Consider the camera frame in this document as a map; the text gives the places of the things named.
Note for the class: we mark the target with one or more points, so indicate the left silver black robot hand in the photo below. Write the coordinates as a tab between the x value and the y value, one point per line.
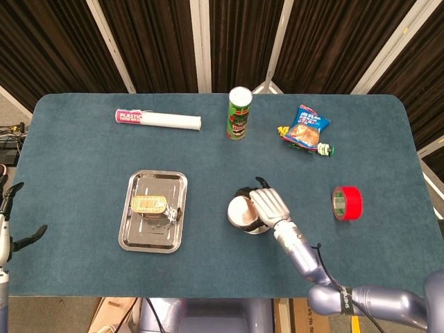
4	239

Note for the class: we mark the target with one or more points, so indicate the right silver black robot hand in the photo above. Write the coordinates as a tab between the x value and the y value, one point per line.
272	206

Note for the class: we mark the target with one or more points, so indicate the black luncheon meat tin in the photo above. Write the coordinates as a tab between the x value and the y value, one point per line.
149	204

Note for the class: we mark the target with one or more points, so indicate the blue felt table cover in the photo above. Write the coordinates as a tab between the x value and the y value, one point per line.
86	156

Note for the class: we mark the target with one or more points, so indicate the dark brown curtain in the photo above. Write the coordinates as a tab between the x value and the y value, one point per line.
163	41

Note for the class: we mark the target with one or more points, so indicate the rectangular stainless steel tray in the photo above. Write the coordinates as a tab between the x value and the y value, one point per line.
138	236

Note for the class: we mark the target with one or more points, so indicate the grey robot torso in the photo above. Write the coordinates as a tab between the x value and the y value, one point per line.
215	315

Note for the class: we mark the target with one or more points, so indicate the red tape roll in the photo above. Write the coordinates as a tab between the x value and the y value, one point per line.
352	204

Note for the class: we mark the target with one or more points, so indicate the blue snack bag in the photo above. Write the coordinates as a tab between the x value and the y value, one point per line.
307	128

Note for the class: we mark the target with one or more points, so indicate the green Pringles tube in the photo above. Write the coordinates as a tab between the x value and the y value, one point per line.
238	118

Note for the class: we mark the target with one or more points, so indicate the white partition post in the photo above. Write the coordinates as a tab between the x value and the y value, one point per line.
281	38
111	45
388	45
201	45

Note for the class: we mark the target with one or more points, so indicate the plastic food wrap roll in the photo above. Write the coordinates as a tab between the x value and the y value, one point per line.
166	120

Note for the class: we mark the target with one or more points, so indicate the white round plate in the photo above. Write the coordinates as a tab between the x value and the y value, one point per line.
258	230

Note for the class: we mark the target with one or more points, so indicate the brown cardboard box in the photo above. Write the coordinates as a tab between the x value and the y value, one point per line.
295	317

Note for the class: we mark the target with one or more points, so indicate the light wooden crate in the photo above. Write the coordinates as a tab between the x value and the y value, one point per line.
114	312

